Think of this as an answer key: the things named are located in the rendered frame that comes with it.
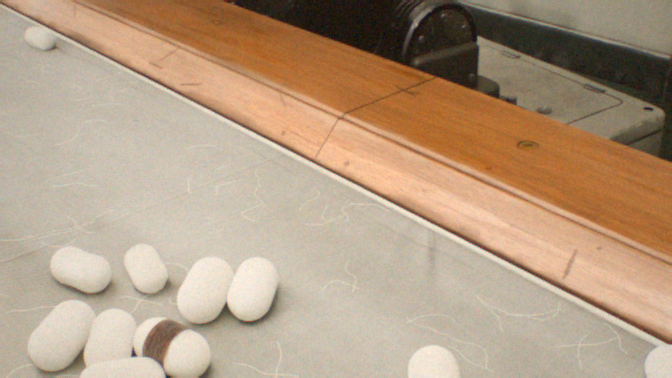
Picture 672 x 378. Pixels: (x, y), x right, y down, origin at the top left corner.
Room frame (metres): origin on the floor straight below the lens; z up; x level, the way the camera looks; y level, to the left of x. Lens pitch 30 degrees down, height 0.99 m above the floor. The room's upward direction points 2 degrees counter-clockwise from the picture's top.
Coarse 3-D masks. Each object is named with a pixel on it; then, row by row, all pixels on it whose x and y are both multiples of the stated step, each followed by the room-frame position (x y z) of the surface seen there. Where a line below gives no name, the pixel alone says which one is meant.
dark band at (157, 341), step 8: (168, 320) 0.29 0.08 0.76; (152, 328) 0.29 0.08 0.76; (160, 328) 0.29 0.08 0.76; (168, 328) 0.29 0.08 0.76; (176, 328) 0.29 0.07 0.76; (184, 328) 0.29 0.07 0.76; (152, 336) 0.28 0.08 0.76; (160, 336) 0.28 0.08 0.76; (168, 336) 0.28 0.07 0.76; (144, 344) 0.28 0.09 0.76; (152, 344) 0.28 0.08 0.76; (160, 344) 0.28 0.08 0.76; (168, 344) 0.28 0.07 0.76; (144, 352) 0.28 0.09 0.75; (152, 352) 0.28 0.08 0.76; (160, 352) 0.28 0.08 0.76; (160, 360) 0.28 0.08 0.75; (168, 376) 0.28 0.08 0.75
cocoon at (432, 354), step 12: (432, 348) 0.27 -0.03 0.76; (444, 348) 0.27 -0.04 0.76; (420, 360) 0.26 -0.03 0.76; (432, 360) 0.26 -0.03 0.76; (444, 360) 0.26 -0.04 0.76; (456, 360) 0.27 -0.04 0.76; (408, 372) 0.27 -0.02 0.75; (420, 372) 0.26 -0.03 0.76; (432, 372) 0.26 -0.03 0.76; (444, 372) 0.26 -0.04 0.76; (456, 372) 0.26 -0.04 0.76
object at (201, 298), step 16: (192, 272) 0.33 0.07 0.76; (208, 272) 0.33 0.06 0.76; (224, 272) 0.33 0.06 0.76; (192, 288) 0.32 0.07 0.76; (208, 288) 0.32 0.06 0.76; (224, 288) 0.32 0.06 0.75; (192, 304) 0.31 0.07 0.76; (208, 304) 0.31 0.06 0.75; (224, 304) 0.32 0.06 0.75; (192, 320) 0.31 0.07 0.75; (208, 320) 0.31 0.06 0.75
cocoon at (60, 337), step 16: (64, 304) 0.31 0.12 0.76; (80, 304) 0.31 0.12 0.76; (48, 320) 0.30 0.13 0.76; (64, 320) 0.30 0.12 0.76; (80, 320) 0.30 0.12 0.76; (32, 336) 0.29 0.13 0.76; (48, 336) 0.29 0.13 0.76; (64, 336) 0.29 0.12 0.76; (80, 336) 0.29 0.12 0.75; (32, 352) 0.28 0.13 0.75; (48, 352) 0.28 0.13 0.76; (64, 352) 0.28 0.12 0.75; (48, 368) 0.28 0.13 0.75
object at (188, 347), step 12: (144, 324) 0.29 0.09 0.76; (144, 336) 0.29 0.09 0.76; (180, 336) 0.28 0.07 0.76; (192, 336) 0.28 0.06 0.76; (168, 348) 0.28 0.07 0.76; (180, 348) 0.28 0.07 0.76; (192, 348) 0.28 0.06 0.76; (204, 348) 0.28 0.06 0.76; (168, 360) 0.27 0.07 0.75; (180, 360) 0.27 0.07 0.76; (192, 360) 0.27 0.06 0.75; (204, 360) 0.28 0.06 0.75; (168, 372) 0.27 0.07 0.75; (180, 372) 0.27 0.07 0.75; (192, 372) 0.27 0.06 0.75
